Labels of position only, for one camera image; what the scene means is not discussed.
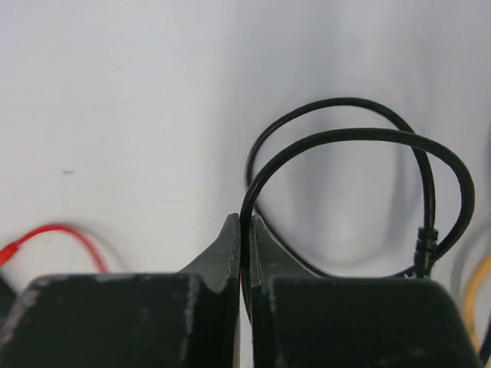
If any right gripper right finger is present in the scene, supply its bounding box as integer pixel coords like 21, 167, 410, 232
249, 216, 480, 368

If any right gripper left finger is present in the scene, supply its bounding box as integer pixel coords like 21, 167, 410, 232
1, 214, 241, 367

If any black ethernet cable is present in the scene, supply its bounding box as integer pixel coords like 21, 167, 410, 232
238, 97, 476, 319

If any yellow ethernet cable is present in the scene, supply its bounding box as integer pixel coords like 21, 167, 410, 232
462, 255, 491, 353

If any red ethernet cable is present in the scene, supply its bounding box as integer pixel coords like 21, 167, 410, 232
0, 224, 110, 275

